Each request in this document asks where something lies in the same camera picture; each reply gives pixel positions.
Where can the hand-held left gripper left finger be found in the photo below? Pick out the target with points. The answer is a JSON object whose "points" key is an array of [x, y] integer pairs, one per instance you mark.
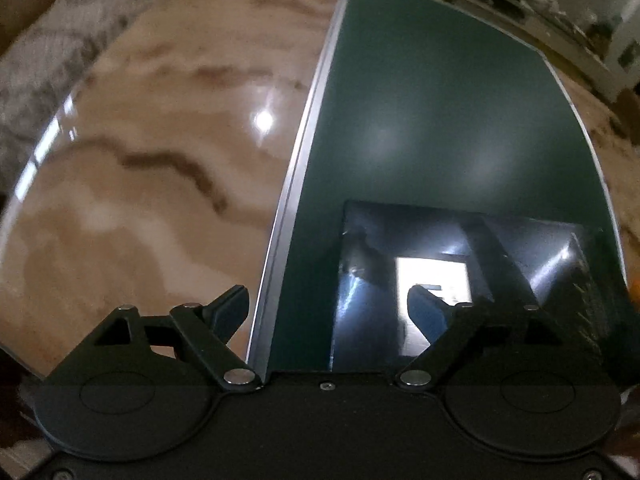
{"points": [[231, 306]]}

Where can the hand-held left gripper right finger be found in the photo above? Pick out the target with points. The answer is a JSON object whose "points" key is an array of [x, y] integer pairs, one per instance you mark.
{"points": [[424, 316]]}

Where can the brown marble desktop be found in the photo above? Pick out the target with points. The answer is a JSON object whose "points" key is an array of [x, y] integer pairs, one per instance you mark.
{"points": [[165, 195]]}

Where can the black glossy tablet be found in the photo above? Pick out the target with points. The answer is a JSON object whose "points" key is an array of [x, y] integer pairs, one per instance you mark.
{"points": [[370, 310]]}

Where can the grey white blanket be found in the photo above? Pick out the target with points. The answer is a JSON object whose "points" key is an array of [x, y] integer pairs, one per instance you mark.
{"points": [[55, 45]]}

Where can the white cabinet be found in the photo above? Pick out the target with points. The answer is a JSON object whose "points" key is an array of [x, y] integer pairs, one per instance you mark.
{"points": [[622, 45]]}

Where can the green board with metal frame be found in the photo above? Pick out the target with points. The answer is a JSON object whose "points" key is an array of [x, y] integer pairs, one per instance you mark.
{"points": [[430, 110]]}

